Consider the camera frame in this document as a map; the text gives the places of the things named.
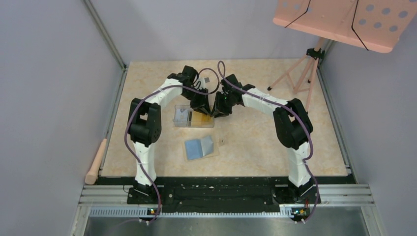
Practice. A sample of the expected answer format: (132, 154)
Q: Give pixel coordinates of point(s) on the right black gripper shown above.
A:
(216, 112)

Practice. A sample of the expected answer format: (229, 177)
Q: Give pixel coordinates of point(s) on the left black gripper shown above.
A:
(202, 104)

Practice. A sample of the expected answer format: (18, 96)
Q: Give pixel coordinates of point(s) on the yellow credit card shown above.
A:
(201, 120)

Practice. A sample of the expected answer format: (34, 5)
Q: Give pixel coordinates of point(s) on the clear plastic card box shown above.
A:
(185, 107)

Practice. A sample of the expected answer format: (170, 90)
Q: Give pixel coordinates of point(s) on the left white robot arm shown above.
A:
(144, 125)

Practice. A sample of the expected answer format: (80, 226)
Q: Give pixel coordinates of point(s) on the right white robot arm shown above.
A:
(292, 125)

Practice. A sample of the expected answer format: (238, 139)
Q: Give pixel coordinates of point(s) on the grey credit card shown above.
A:
(182, 117)

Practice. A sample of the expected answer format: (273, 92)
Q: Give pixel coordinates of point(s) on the pink music stand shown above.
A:
(374, 25)

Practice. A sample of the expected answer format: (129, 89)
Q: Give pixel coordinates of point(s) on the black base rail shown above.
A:
(223, 194)

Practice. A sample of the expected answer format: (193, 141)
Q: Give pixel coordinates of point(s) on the wooden mallet handle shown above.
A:
(92, 175)

